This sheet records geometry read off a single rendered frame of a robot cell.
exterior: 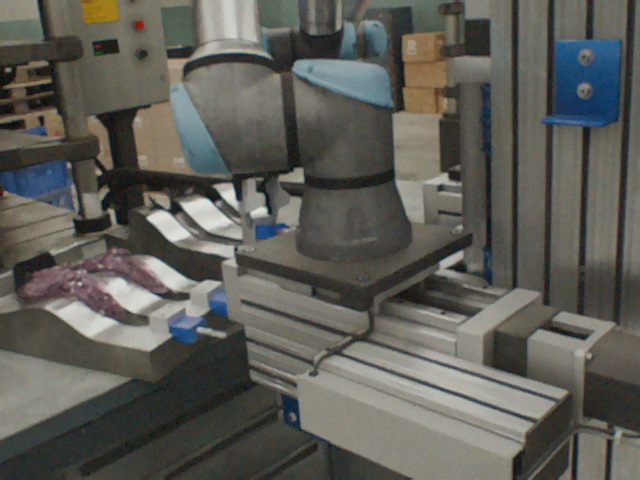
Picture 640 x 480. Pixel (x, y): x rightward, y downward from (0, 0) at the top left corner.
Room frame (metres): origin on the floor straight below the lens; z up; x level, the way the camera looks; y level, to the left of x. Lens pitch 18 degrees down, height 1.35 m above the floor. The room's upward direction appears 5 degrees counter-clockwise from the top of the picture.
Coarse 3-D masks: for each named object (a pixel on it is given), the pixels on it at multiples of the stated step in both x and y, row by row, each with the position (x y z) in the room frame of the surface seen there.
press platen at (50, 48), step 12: (60, 36) 1.90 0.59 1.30; (72, 36) 1.92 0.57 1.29; (0, 48) 1.87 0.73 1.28; (12, 48) 1.87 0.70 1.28; (24, 48) 1.88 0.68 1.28; (36, 48) 1.88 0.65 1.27; (48, 48) 1.88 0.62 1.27; (60, 48) 1.89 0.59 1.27; (72, 48) 1.90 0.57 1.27; (0, 60) 1.87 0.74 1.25; (12, 60) 1.87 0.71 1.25; (24, 60) 1.87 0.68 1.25; (36, 60) 1.88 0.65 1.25; (48, 60) 1.90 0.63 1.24; (60, 60) 1.89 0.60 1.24; (72, 60) 1.91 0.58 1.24; (0, 72) 2.36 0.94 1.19; (12, 72) 2.30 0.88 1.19; (0, 84) 2.40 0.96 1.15
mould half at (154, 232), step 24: (144, 216) 1.53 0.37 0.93; (168, 216) 1.54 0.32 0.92; (216, 216) 1.58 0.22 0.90; (288, 216) 1.58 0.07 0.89; (120, 240) 1.61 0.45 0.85; (144, 240) 1.54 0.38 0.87; (168, 240) 1.47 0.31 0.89; (192, 240) 1.47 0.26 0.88; (168, 264) 1.48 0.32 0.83; (192, 264) 1.42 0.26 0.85; (216, 264) 1.36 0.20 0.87
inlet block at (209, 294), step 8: (200, 288) 1.20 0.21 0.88; (208, 288) 1.20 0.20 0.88; (216, 288) 1.21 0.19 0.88; (192, 296) 1.19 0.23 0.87; (200, 296) 1.19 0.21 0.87; (208, 296) 1.18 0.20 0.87; (216, 296) 1.19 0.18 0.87; (224, 296) 1.19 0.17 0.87; (192, 304) 1.20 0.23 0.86; (200, 304) 1.19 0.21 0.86; (208, 304) 1.18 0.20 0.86; (216, 304) 1.18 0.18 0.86; (224, 304) 1.17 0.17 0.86; (216, 312) 1.18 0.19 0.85; (224, 312) 1.17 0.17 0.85
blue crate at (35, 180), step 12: (24, 168) 4.74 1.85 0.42; (36, 168) 4.81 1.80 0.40; (48, 168) 4.88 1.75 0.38; (60, 168) 4.96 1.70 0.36; (0, 180) 4.82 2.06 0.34; (12, 180) 4.75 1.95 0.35; (24, 180) 4.72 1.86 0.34; (36, 180) 4.80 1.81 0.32; (48, 180) 4.87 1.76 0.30; (60, 180) 4.95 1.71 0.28; (12, 192) 4.76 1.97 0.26; (24, 192) 4.71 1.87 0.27; (36, 192) 4.78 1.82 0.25; (48, 192) 4.85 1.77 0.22
